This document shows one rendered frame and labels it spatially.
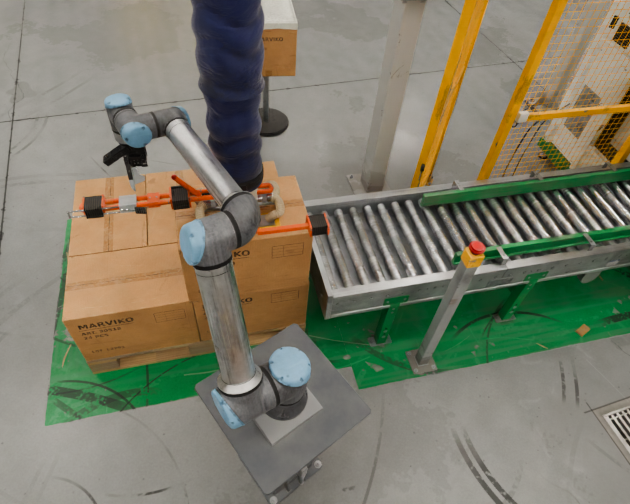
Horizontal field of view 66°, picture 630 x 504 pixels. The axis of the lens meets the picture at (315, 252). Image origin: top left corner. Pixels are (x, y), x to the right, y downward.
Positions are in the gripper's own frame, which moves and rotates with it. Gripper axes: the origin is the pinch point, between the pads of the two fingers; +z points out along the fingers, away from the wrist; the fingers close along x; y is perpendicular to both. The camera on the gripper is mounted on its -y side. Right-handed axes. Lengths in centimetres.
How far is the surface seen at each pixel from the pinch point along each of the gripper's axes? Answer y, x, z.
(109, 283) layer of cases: -25, 2, 67
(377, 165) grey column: 154, 98, 93
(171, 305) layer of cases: 4, -16, 68
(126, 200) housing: -5.2, 1.2, 12.0
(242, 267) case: 39, -17, 45
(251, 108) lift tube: 48, -6, -33
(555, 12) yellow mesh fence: 203, 44, -39
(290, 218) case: 64, -7, 27
